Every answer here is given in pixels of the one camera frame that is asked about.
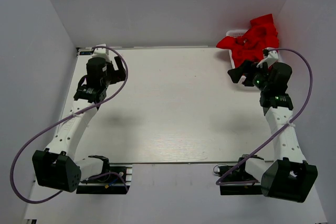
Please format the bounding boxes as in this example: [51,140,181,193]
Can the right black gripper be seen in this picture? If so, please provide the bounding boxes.
[228,59,271,91]

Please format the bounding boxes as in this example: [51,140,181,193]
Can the red t shirt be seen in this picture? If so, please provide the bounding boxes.
[243,14,279,50]

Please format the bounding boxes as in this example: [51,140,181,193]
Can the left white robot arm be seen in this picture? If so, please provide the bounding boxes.
[32,56,126,192]

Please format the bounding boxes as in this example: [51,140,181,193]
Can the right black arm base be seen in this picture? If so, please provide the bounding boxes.
[219,165,262,196]

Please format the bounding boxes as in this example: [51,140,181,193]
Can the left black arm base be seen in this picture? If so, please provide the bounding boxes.
[76,164,132,195]

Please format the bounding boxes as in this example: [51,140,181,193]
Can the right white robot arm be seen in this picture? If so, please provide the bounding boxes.
[228,60,318,203]

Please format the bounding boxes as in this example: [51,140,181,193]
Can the red t shirts pile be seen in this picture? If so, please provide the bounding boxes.
[216,36,264,67]

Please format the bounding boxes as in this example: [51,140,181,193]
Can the white plastic basket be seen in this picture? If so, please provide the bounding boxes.
[226,29,258,92]

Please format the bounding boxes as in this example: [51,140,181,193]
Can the black table label sticker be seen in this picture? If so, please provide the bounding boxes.
[79,51,93,56]

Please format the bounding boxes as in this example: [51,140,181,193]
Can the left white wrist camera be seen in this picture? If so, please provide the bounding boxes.
[92,47,111,62]

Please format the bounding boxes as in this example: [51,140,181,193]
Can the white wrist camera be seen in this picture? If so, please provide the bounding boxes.
[92,47,111,62]
[257,47,279,68]

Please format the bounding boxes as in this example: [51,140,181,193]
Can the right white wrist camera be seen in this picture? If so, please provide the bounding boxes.
[257,47,279,68]

